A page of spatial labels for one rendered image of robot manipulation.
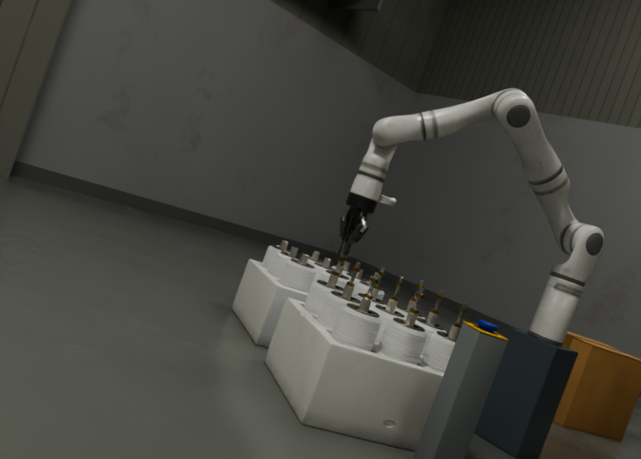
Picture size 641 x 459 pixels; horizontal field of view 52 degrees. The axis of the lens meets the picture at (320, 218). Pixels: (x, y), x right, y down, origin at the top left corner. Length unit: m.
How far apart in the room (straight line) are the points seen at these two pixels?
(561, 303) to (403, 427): 0.59
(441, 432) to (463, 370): 0.13
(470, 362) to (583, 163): 3.57
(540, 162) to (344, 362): 0.71
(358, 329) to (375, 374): 0.10
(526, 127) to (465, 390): 0.66
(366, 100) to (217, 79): 1.43
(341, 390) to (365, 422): 0.09
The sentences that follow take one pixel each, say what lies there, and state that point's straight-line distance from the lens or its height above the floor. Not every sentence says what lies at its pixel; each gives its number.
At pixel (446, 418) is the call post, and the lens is 1.37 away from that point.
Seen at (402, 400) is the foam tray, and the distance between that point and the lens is 1.46.
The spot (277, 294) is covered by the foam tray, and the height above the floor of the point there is 0.16.
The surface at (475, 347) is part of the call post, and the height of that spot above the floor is 0.28.
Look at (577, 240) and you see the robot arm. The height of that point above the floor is 0.58.
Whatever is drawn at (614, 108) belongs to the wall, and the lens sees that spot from 4.89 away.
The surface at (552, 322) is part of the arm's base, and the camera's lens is 1.83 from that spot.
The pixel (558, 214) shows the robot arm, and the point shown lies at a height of 0.63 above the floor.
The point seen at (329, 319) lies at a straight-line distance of 1.52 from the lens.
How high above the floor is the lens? 0.45
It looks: 2 degrees down
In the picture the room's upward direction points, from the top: 20 degrees clockwise
